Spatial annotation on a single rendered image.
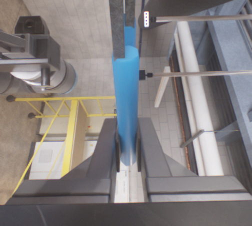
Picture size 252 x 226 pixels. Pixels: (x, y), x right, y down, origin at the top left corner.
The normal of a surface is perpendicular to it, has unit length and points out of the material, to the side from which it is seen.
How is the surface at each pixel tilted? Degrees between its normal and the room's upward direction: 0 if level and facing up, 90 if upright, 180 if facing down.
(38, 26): 90
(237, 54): 90
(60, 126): 90
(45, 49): 90
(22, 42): 30
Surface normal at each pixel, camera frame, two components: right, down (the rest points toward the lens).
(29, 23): -0.01, -0.07
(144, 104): -0.02, -0.44
